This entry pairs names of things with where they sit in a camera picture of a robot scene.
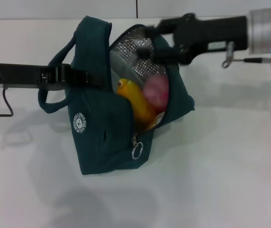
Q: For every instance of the teal fabric lunch bag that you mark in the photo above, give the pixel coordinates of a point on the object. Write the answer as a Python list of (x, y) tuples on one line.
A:
[(97, 118)]

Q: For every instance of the clear container with blue lid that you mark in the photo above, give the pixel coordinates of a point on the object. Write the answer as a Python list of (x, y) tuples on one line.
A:
[(158, 120)]

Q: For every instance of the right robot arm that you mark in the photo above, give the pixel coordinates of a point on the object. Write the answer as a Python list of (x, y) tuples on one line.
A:
[(266, 31)]

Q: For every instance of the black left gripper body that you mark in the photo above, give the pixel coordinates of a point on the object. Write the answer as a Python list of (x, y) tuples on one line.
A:
[(19, 76)]

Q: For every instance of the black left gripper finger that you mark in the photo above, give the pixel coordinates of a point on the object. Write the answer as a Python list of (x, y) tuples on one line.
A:
[(88, 78)]

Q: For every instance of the pink peach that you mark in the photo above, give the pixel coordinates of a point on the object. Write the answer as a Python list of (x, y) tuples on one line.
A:
[(157, 92)]

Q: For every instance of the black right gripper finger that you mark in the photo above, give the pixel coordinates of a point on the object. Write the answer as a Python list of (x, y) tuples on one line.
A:
[(166, 27), (164, 55)]

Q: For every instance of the yellow banana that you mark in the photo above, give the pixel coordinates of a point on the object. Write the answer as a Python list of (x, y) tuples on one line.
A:
[(135, 99)]

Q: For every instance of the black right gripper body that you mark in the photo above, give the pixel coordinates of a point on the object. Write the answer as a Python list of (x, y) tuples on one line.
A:
[(209, 33)]

